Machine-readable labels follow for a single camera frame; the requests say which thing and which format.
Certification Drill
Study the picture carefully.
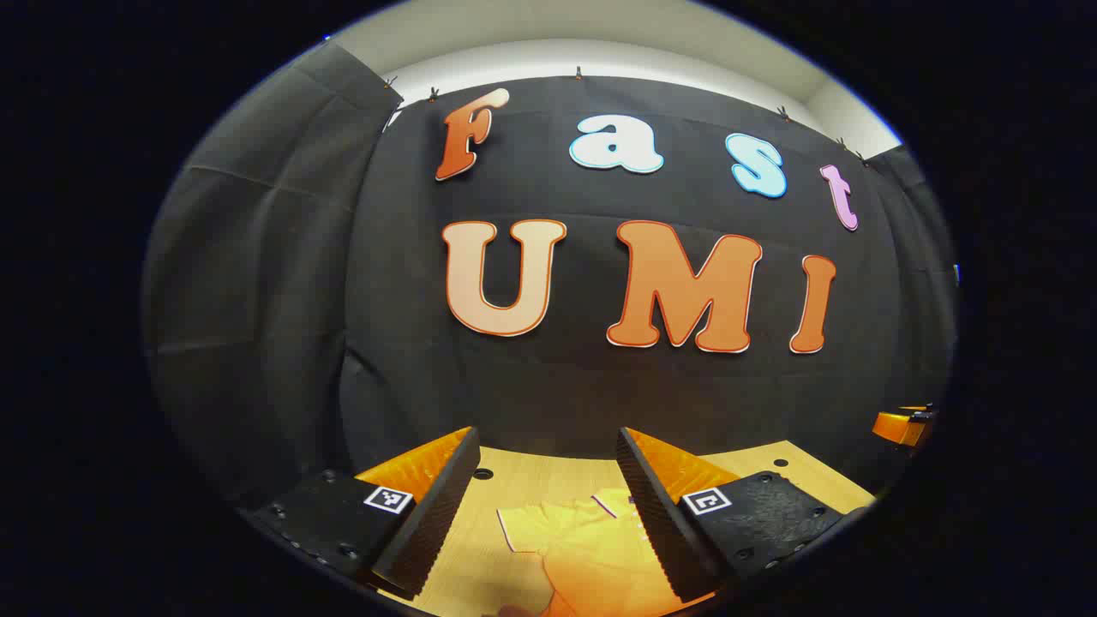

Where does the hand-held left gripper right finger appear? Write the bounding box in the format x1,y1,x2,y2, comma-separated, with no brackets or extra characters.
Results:
615,426,871,603

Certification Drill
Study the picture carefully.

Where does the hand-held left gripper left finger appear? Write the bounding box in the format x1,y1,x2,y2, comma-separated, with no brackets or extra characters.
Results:
244,426,481,601

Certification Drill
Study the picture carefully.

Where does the orange T-shirt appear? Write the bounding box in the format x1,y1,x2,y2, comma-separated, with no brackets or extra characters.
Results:
497,487,716,617

